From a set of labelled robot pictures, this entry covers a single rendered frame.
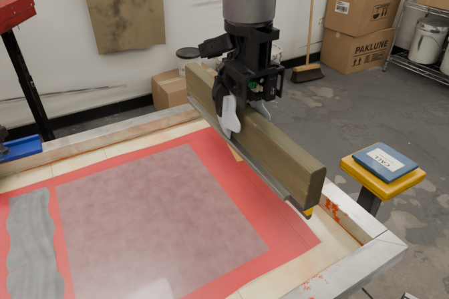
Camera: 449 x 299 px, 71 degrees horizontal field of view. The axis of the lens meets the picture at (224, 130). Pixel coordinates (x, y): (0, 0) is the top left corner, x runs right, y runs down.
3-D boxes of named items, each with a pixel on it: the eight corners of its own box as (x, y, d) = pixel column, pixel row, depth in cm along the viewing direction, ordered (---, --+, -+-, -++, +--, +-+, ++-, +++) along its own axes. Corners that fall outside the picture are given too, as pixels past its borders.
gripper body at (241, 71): (242, 113, 48) (245, 34, 41) (215, 90, 54) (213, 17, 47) (282, 101, 51) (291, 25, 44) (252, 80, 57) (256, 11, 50)
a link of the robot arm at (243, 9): (212, -15, 44) (260, -20, 48) (213, 19, 47) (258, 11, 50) (240, -4, 39) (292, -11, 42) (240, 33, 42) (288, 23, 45)
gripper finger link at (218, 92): (212, 118, 53) (220, 69, 49) (208, 114, 55) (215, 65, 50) (236, 115, 56) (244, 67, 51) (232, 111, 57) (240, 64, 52)
